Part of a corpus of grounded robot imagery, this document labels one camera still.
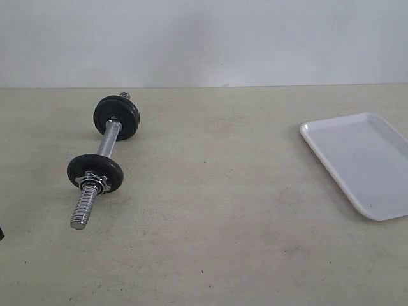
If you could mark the chrome spin-lock collar nut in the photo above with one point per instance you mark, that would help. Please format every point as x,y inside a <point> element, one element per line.
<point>92,180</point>

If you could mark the black plate with collar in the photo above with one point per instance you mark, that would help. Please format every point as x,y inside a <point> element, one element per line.
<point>99,165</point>

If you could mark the white rectangular plastic tray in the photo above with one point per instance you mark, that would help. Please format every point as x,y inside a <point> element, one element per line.
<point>367,158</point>

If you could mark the chrome threaded dumbbell bar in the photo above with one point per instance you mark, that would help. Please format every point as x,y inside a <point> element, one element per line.
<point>83,208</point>

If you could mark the black weight plate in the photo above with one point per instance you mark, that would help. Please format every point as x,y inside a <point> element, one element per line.
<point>115,101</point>

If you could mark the black plate without collar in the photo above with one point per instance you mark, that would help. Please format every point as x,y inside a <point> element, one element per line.
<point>129,120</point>

